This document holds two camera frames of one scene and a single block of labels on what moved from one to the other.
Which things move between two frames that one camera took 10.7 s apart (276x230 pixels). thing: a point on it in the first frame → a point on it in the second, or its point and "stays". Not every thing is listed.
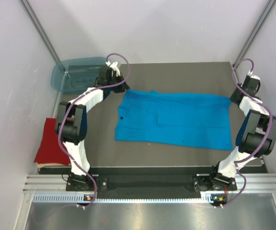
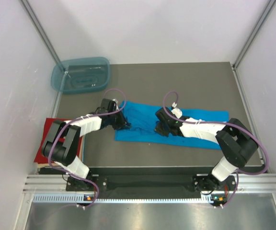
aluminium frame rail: [45, 183] stays
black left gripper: [123, 87] → [122, 124]
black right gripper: [232, 97] → [158, 129]
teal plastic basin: [75, 76] stays
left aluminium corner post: [31, 14] stays
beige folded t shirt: [43, 165] stays
